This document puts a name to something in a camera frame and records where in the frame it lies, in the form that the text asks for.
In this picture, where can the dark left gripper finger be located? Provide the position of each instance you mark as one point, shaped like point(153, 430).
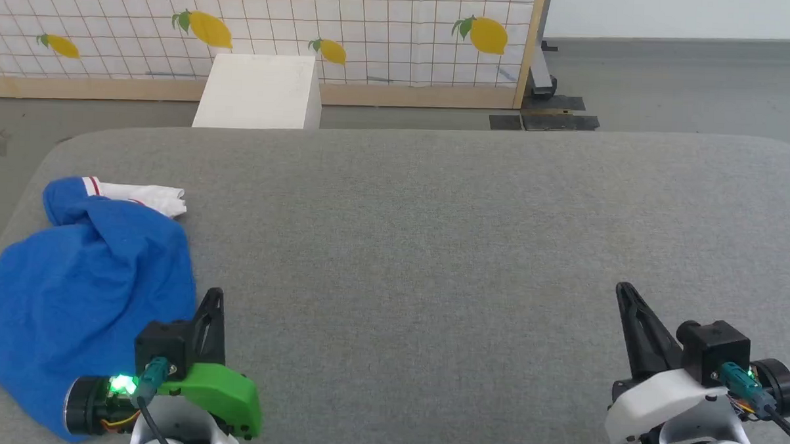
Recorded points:
point(219, 334)
point(200, 333)

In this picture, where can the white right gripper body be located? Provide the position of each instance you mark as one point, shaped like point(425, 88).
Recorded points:
point(658, 399)

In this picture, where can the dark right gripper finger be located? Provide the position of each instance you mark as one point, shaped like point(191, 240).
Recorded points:
point(657, 346)
point(629, 342)

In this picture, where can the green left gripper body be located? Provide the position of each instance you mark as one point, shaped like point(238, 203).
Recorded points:
point(225, 393)

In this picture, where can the blue shirt with white collar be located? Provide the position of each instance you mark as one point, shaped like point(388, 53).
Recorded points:
point(71, 283)

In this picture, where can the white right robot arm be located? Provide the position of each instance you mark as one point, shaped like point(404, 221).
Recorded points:
point(716, 443)

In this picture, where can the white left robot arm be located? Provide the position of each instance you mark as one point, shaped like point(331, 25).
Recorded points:
point(187, 431)

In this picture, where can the grey fabric sofa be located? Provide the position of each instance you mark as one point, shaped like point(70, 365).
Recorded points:
point(433, 249)

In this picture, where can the black floor plate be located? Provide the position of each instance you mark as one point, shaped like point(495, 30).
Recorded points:
point(550, 119)

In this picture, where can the white box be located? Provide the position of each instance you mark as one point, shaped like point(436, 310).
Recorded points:
point(258, 89)

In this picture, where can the grey metal partition foot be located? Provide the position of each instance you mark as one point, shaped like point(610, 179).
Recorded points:
point(541, 73)

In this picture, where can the lemon print partition screen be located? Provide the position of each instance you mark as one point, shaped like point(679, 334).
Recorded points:
point(389, 24)

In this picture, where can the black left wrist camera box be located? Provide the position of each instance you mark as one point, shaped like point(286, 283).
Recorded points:
point(164, 342)

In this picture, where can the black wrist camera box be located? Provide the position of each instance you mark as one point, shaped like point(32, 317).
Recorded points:
point(164, 342)
point(716, 348)

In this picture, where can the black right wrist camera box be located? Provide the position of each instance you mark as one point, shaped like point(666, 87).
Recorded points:
point(716, 348)

